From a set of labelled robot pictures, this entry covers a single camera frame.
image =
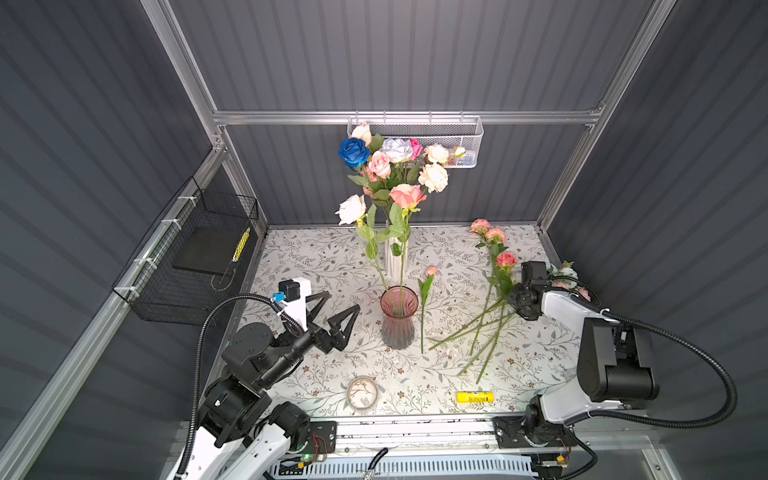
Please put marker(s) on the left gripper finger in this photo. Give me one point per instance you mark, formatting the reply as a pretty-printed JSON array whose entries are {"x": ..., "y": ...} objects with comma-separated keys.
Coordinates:
[
  {"x": 340, "y": 328},
  {"x": 315, "y": 303}
]

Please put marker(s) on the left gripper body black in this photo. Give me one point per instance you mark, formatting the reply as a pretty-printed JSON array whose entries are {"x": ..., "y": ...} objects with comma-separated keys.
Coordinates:
[{"x": 319, "y": 339}]

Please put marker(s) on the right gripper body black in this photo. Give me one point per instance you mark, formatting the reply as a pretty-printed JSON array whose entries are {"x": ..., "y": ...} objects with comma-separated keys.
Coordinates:
[{"x": 516, "y": 298}]

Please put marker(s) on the purple glass vase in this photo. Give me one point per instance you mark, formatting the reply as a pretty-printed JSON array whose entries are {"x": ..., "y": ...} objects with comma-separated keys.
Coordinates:
[{"x": 398, "y": 315}]

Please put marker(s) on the white ribbed ceramic vase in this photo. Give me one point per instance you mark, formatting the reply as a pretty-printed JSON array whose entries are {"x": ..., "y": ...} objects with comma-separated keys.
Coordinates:
[{"x": 396, "y": 259}]

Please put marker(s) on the pink roses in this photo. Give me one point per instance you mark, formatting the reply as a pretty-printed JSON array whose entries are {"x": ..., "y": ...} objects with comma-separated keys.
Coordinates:
[{"x": 396, "y": 160}]

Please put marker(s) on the blue rose stem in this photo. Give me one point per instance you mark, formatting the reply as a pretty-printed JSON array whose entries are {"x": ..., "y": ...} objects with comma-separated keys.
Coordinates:
[{"x": 354, "y": 152}]

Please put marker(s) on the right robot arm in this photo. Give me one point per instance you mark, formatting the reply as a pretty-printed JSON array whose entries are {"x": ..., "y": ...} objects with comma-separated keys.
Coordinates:
[{"x": 615, "y": 361}]

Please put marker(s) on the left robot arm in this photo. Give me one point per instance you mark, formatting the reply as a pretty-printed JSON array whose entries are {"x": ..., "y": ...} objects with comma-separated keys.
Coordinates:
[{"x": 236, "y": 408}]

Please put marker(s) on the bunch of artificial flowers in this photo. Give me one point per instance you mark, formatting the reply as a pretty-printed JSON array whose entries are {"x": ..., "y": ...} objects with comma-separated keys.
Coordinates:
[{"x": 502, "y": 282}]

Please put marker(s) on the clear tape roll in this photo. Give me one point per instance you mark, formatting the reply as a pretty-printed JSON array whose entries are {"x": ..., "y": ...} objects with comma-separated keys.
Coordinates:
[{"x": 362, "y": 394}]

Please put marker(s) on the floral table mat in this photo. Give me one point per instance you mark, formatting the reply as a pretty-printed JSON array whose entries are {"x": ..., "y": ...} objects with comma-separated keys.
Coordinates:
[{"x": 530, "y": 358}]

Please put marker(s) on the small pink bud stem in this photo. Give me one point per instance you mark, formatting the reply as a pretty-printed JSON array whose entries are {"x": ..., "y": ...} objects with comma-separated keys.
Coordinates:
[{"x": 424, "y": 291}]

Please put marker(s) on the yellow label tag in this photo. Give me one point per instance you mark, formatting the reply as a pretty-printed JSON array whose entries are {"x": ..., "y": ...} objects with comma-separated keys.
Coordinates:
[{"x": 472, "y": 397}]

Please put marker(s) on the black notebook in basket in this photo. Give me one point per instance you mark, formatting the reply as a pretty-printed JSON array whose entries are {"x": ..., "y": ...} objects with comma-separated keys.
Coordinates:
[{"x": 207, "y": 251}]

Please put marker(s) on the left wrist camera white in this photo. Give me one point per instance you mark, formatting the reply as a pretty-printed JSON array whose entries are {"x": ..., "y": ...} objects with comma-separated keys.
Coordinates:
[{"x": 291, "y": 300}]

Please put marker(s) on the black wire wall basket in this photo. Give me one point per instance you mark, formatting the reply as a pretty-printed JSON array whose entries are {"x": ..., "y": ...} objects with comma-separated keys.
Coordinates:
[{"x": 157, "y": 292}]

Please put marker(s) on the white wire wall basket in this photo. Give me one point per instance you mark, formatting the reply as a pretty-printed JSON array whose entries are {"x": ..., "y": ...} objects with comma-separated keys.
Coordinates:
[{"x": 460, "y": 134}]

